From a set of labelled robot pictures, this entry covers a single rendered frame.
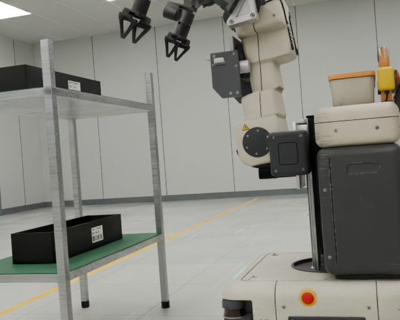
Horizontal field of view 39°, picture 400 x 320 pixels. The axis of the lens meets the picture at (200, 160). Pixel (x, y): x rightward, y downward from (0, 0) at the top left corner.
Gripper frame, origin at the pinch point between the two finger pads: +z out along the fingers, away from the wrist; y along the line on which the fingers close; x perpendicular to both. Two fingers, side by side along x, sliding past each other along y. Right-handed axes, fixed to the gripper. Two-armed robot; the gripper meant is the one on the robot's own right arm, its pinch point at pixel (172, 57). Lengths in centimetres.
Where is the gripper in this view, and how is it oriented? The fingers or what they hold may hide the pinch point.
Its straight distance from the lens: 242.1
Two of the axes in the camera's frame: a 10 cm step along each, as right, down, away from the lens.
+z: -3.5, 9.3, 1.2
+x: 8.9, 3.7, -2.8
